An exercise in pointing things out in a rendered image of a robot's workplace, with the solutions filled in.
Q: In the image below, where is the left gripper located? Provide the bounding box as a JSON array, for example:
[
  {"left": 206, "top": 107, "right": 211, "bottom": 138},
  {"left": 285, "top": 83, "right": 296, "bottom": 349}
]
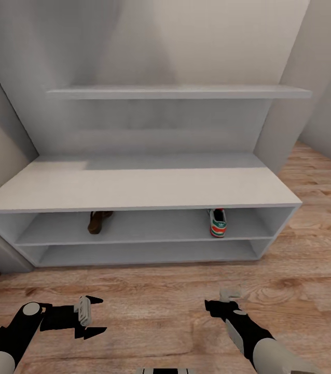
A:
[{"left": 55, "top": 296, "right": 106, "bottom": 340}]

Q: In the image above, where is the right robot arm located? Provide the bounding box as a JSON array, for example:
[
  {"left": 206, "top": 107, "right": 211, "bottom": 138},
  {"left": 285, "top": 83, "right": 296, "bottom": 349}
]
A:
[{"left": 204, "top": 289, "right": 325, "bottom": 374}]

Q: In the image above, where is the gym shoe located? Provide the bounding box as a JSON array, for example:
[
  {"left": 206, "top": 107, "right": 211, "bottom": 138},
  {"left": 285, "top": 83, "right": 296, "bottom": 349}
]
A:
[{"left": 207, "top": 208, "right": 227, "bottom": 238}]

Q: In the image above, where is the sandal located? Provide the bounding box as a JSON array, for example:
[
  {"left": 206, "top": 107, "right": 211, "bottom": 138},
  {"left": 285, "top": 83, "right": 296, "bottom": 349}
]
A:
[{"left": 88, "top": 211, "right": 113, "bottom": 235}]

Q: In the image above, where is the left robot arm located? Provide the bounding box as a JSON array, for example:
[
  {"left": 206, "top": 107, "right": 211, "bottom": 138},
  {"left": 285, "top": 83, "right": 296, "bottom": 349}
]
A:
[{"left": 0, "top": 296, "right": 106, "bottom": 374}]

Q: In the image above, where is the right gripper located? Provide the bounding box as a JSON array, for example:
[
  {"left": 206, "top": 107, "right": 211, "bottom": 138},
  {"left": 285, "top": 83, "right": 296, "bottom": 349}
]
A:
[{"left": 204, "top": 299, "right": 238, "bottom": 319}]

